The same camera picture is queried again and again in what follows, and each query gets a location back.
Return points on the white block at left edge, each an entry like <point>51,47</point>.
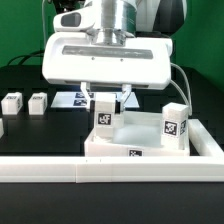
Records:
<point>1,128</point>

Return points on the white square table top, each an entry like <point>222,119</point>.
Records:
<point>139,136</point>

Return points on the white marker plate with tags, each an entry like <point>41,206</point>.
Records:
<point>77,100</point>

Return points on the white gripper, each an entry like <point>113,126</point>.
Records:
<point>98,46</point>

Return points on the white L-shaped obstacle fence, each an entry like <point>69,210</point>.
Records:
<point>206,166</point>

